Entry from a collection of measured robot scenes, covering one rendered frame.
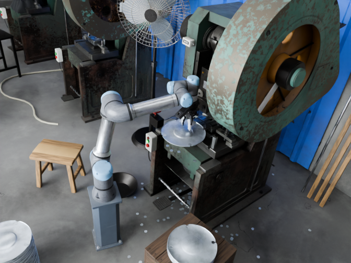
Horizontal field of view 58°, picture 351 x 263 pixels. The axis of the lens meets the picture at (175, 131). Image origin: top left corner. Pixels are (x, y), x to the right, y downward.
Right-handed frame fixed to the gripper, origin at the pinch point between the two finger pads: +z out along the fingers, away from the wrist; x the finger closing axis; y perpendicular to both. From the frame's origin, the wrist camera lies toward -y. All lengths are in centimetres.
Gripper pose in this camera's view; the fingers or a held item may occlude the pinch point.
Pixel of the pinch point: (185, 127)
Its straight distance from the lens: 208.0
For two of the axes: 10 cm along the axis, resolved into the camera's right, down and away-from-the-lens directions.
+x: -6.2, -4.9, 6.1
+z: -0.8, 8.1, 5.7
